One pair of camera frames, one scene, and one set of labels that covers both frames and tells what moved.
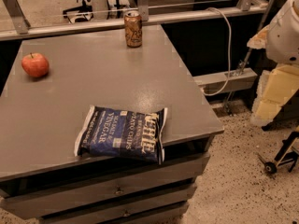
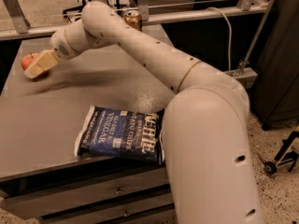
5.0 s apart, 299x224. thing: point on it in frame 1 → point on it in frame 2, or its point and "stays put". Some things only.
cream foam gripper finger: (275, 88) → (46, 61)
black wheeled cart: (288, 153) stays put
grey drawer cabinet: (42, 179) stays put
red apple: (35, 65) stays put
